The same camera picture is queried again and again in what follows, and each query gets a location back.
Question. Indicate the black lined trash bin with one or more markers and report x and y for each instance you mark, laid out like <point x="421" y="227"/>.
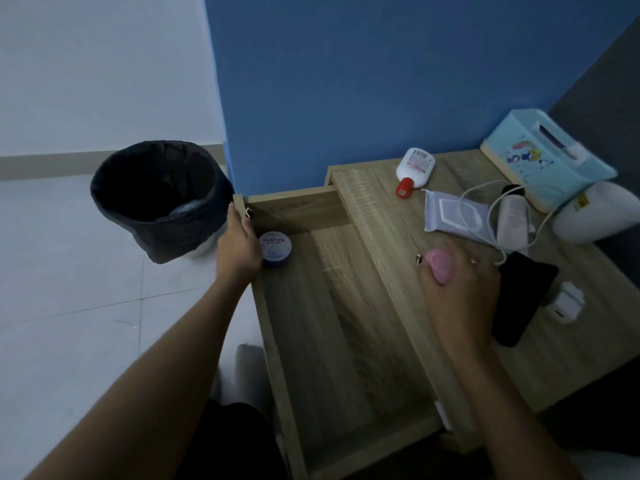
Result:
<point x="150" y="184"/>

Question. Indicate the black phone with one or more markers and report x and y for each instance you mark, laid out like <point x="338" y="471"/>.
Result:
<point x="522" y="294"/>

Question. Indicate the white charger adapter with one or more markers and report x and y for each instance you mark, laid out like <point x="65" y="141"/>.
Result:
<point x="565" y="304"/>

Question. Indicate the person's right forearm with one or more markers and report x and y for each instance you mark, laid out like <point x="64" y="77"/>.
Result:
<point x="505" y="419"/>

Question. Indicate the light blue tissue box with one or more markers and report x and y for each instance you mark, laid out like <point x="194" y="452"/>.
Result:
<point x="545" y="164"/>

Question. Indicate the person's grey socks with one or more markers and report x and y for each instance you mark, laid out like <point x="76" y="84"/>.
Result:
<point x="250" y="379"/>

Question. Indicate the person's right hand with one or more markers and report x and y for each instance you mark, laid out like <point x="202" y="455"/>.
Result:
<point x="465" y="304"/>

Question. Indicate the person's left forearm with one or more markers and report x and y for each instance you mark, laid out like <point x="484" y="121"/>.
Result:
<point x="145" y="384"/>

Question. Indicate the person's black trousers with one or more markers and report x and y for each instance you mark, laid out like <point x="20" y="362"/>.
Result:
<point x="230" y="444"/>

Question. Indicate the pale blue wet wipes pack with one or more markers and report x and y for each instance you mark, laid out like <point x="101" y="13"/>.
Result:
<point x="447" y="214"/>

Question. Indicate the person's left hand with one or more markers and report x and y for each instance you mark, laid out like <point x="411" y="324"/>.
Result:
<point x="237" y="254"/>

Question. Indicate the round pink jar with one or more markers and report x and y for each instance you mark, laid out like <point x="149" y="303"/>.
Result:
<point x="440" y="264"/>

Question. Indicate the white bottle with red cap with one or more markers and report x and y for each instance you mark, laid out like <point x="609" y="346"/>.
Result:
<point x="415" y="167"/>

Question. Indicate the round blue cream jar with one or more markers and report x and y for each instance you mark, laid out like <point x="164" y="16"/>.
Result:
<point x="276" y="247"/>

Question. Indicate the wooden nightstand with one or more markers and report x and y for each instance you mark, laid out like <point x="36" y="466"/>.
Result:
<point x="575" y="354"/>

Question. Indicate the white tube with black cap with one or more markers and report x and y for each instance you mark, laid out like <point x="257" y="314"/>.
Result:
<point x="512" y="224"/>

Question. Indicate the white cup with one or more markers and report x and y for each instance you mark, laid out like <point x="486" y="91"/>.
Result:
<point x="595" y="214"/>

